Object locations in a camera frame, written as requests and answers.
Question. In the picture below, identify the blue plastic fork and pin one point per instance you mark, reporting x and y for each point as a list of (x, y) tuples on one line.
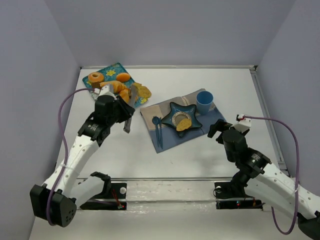
[(155, 122)]

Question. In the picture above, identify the long striped croissant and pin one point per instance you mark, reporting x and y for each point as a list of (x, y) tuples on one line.
[(117, 85)]

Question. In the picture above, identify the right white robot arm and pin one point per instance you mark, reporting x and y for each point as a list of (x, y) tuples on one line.
[(258, 177)]

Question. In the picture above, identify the orange ring donut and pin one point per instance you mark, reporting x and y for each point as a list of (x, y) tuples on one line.
[(96, 77)]

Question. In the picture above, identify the oval seeded bread slice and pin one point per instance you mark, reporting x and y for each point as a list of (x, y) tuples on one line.
[(143, 91)]

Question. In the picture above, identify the twisted orange bread roll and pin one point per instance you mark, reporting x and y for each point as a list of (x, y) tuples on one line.
[(125, 95)]

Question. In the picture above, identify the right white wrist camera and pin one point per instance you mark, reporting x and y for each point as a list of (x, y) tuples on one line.
[(242, 123)]

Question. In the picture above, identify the round orange bun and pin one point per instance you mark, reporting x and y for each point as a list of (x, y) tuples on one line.
[(123, 77)]

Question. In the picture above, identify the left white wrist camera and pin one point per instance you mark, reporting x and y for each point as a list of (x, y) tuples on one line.
[(107, 90)]

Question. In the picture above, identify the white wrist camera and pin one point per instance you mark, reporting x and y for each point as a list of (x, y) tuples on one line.
[(242, 123), (107, 90)]

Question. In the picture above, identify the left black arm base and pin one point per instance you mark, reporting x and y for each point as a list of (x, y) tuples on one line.
[(114, 200)]

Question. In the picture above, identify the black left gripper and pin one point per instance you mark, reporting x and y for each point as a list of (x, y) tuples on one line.
[(125, 110)]

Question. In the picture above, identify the blue plastic cup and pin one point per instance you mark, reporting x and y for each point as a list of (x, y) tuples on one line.
[(204, 100)]

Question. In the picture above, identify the brown bread slice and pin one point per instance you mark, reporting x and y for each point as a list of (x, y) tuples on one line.
[(183, 125)]

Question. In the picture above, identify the brown chocolate muffin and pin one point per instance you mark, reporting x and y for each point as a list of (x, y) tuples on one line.
[(95, 85)]

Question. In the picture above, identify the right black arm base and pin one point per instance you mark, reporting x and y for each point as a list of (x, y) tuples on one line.
[(228, 199)]

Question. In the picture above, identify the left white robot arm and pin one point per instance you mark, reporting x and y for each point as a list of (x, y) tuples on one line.
[(58, 198)]

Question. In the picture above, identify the blue star-shaped plate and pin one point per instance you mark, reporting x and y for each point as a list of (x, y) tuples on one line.
[(177, 113)]

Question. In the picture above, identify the blue grey striped cloth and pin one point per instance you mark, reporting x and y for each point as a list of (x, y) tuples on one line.
[(169, 135)]

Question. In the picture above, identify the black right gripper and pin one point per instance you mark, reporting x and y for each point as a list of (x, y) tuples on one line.
[(221, 126)]

